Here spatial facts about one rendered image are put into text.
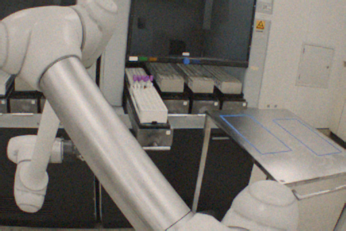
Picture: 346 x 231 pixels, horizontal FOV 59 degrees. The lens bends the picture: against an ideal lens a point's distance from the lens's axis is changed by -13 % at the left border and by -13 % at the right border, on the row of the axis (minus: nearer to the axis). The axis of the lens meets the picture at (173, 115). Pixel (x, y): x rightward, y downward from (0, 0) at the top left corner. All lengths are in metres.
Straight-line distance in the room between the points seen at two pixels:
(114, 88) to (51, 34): 0.99
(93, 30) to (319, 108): 3.13
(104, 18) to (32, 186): 0.57
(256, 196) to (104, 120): 0.32
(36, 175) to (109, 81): 0.72
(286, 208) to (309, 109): 2.96
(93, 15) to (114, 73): 0.86
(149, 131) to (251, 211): 0.72
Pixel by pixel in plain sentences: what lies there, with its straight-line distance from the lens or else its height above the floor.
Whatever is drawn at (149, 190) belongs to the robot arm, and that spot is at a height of 1.01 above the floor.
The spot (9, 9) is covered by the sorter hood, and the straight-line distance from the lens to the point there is 1.59.
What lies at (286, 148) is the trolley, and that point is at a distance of 1.29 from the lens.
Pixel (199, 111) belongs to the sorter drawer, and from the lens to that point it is 1.67.
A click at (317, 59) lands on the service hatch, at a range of 3.47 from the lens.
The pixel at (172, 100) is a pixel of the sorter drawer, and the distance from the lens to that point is 1.61.
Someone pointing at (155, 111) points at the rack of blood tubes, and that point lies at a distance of 1.30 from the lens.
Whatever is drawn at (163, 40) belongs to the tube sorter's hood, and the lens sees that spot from 1.60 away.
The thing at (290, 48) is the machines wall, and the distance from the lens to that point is 3.25.
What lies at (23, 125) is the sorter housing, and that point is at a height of 0.68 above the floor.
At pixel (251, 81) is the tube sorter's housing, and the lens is 1.82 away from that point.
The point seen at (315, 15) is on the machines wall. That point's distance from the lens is 3.37.
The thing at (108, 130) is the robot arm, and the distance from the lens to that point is 0.60.
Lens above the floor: 1.34
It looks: 22 degrees down
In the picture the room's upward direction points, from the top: 6 degrees clockwise
